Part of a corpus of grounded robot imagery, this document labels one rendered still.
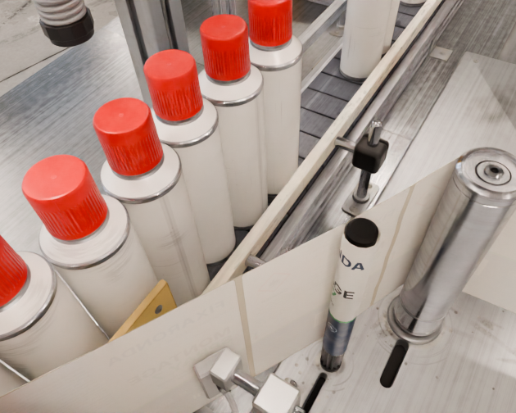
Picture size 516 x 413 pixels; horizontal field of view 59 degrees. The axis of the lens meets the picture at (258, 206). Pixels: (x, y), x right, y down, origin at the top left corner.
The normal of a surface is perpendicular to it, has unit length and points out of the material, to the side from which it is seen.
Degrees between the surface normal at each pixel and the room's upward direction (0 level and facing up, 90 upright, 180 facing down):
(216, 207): 90
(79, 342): 90
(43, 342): 90
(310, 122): 0
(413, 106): 0
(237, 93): 42
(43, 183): 3
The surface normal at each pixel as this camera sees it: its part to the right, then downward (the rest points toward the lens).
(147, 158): 0.63, 0.59
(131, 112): -0.09, -0.61
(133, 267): 0.88, 0.35
